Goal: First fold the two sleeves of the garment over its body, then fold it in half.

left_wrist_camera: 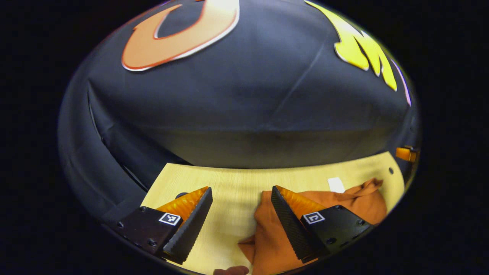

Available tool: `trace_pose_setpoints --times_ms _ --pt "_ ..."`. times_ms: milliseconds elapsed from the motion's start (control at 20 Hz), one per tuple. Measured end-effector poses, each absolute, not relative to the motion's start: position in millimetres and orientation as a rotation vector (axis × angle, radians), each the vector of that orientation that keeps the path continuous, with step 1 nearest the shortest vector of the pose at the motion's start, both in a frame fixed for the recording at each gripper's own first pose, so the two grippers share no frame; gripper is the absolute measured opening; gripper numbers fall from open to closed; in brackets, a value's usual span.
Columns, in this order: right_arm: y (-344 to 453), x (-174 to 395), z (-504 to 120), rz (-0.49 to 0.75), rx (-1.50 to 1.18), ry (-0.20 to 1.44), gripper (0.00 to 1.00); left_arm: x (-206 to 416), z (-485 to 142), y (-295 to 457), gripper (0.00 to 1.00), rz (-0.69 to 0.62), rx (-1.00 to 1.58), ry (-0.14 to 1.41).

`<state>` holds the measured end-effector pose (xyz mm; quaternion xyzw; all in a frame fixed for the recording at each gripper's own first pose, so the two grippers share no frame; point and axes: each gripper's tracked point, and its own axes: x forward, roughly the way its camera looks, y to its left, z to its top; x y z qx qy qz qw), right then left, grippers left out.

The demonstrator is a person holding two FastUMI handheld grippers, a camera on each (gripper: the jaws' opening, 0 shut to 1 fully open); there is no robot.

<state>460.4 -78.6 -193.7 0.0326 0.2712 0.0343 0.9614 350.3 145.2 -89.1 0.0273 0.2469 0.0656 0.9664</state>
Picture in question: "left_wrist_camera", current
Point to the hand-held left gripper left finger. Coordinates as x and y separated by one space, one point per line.
191 229

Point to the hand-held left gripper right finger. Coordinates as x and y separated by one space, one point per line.
290 229

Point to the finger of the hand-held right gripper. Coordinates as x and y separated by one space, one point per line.
405 154

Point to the orange button shirt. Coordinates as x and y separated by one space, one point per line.
275 248

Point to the small white table label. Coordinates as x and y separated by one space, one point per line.
336 185

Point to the black backdrop cloth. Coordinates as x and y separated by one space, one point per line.
244 114

